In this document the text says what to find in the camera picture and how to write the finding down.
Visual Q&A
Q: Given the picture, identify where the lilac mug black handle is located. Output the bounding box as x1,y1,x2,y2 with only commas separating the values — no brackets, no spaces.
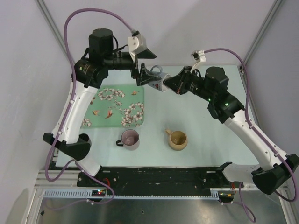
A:
116,129,140,151

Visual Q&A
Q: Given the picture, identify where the aluminium frame rail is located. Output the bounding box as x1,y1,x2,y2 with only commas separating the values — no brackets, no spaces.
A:
35,0,71,65

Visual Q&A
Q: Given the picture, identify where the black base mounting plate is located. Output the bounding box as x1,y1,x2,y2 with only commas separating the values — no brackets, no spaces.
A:
77,167,232,197

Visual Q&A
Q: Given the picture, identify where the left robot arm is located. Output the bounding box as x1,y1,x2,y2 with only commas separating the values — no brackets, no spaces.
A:
43,28,159,186

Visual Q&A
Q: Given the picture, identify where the dark brown gold mug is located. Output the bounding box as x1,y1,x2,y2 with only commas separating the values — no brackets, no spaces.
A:
79,133,92,145

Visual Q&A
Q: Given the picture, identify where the grey slotted cable duct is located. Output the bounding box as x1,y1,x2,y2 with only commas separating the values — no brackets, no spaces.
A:
43,189,219,200

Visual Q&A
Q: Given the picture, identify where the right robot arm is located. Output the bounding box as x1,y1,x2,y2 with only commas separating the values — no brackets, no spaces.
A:
163,66,299,195

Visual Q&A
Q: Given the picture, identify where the grey tapered mug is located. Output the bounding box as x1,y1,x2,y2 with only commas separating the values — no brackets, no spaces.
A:
145,64,171,93

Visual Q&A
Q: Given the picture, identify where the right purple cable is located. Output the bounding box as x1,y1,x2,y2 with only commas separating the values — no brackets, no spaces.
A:
204,48,297,222

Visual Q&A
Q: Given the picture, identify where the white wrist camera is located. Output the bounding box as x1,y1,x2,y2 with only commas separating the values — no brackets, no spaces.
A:
128,31,147,62
191,50,206,72

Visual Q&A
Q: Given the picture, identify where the tan round ceramic mug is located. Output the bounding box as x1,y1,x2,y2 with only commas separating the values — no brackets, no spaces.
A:
165,129,188,151

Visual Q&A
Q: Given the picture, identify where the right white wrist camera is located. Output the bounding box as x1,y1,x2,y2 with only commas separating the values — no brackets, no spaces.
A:
191,50,206,72

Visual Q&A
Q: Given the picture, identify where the green floral serving tray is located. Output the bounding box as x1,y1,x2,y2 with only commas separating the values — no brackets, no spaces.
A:
81,84,145,129

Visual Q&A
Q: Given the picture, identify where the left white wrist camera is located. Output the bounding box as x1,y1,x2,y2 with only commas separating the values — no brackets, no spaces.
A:
128,31,147,62

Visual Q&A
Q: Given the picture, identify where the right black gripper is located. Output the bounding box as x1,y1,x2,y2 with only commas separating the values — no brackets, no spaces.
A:
163,66,214,102

